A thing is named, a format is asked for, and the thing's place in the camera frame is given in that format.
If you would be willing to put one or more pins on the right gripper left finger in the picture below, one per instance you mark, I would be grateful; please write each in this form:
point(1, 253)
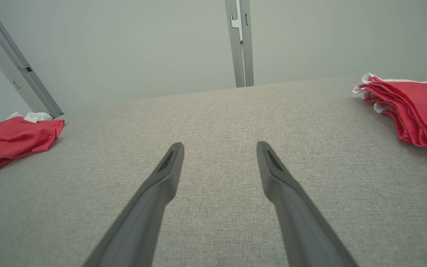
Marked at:
point(150, 207)

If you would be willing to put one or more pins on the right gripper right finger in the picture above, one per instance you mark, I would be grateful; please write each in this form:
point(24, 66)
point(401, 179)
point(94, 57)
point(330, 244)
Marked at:
point(295, 215)

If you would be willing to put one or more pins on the red white shirt dark print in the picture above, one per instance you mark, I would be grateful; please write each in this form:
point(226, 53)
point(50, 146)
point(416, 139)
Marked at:
point(13, 137)

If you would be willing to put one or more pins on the red shirt white striped trim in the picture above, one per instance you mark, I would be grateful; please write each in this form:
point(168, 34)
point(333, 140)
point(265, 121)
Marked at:
point(421, 107)

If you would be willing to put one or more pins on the grey metal post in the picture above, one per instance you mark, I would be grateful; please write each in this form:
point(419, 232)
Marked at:
point(235, 55)
point(247, 55)

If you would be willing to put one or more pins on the grey metal frame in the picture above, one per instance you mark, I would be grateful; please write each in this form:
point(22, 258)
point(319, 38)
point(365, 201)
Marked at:
point(17, 63)

